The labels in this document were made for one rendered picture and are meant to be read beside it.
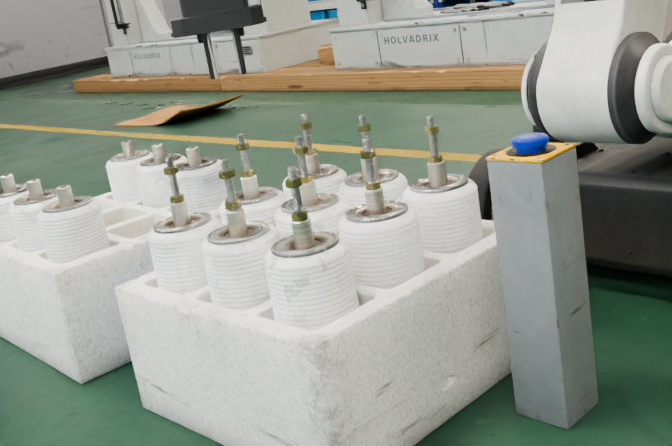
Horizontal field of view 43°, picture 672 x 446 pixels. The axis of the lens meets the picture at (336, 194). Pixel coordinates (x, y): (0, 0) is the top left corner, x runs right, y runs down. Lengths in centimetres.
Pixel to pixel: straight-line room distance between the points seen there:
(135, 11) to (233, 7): 447
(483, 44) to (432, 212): 233
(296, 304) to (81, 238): 51
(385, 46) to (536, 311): 280
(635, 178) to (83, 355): 84
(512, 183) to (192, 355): 43
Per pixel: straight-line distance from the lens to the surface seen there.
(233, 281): 100
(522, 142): 93
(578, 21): 118
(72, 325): 133
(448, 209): 106
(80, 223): 134
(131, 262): 136
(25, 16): 766
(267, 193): 119
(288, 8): 447
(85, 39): 787
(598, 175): 130
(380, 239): 98
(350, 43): 385
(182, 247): 109
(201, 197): 145
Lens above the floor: 54
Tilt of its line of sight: 15 degrees down
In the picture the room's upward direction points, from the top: 9 degrees counter-clockwise
